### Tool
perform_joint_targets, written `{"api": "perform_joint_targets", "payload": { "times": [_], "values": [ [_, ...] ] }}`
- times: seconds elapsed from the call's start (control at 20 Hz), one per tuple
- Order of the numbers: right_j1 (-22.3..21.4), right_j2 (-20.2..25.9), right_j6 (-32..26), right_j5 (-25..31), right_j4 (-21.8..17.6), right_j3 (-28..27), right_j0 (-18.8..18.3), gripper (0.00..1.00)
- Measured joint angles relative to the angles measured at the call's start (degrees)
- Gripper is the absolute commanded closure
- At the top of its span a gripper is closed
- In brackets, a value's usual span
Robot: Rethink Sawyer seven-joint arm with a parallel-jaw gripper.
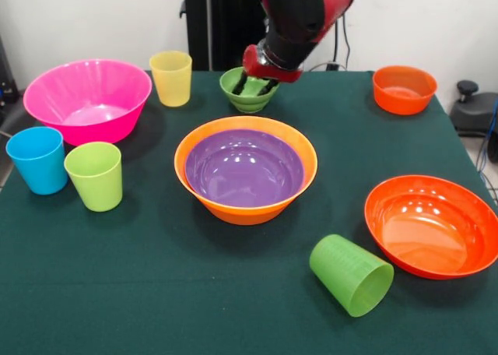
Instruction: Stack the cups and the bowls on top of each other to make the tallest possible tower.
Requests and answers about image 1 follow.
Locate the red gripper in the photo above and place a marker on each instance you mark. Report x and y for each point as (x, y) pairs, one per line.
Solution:
(254, 65)

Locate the small green bowl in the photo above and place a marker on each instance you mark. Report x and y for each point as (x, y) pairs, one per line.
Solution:
(249, 102)

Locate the purple bowl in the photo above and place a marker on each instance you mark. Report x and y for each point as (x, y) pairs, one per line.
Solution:
(245, 176)

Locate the large orange bowl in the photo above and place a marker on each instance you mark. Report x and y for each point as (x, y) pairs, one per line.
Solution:
(241, 215)

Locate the small orange bowl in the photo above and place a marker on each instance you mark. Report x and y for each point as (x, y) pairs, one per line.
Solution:
(404, 98)

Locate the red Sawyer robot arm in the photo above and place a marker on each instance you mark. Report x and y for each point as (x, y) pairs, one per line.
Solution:
(307, 16)

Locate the yellow cup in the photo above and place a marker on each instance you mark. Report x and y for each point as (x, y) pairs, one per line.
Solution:
(170, 78)

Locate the large pink bowl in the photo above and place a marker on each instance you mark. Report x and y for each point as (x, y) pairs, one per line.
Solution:
(87, 98)

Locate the lime green cup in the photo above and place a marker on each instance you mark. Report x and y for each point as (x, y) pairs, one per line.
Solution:
(95, 176)

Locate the black stand base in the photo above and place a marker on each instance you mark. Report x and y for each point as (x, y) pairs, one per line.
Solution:
(472, 110)

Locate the wide red-orange bowl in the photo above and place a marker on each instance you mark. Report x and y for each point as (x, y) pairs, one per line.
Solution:
(428, 230)

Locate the blue cup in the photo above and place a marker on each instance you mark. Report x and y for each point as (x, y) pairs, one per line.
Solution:
(39, 160)

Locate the dark green tablecloth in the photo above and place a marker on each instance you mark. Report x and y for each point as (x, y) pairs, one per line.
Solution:
(155, 292)

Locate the dark equipment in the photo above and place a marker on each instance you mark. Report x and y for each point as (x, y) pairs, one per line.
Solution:
(5, 86)

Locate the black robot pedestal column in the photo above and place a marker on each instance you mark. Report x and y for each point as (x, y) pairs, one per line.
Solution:
(225, 20)

